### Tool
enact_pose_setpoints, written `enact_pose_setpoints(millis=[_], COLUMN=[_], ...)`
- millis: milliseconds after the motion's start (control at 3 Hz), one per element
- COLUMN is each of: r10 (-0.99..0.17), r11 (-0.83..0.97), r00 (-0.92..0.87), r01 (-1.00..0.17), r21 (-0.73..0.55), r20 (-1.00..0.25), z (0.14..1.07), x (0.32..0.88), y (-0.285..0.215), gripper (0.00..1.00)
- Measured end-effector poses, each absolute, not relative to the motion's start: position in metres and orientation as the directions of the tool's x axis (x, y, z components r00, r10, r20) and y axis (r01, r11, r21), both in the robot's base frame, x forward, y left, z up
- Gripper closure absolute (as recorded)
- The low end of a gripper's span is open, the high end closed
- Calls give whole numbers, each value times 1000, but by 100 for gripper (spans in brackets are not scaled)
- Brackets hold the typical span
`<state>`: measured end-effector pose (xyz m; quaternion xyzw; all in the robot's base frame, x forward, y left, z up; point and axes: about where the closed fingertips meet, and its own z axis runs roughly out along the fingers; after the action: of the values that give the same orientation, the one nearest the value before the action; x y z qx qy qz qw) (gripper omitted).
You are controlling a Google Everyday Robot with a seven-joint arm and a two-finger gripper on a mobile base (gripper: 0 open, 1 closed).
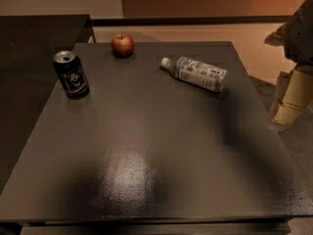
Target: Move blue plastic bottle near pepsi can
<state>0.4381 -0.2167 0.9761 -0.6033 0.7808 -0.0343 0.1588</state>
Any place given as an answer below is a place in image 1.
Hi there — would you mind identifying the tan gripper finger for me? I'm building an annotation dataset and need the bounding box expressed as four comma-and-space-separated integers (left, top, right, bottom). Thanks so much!
269, 64, 313, 127

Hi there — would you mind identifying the blue plastic water bottle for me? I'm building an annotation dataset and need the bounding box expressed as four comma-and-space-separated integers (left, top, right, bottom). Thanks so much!
160, 57, 228, 93

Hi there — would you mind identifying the red apple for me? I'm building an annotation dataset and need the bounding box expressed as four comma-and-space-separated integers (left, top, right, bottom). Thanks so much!
111, 32, 134, 58

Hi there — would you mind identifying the dark pepsi can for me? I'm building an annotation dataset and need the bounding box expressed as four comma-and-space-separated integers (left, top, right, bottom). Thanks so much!
53, 50, 89, 99

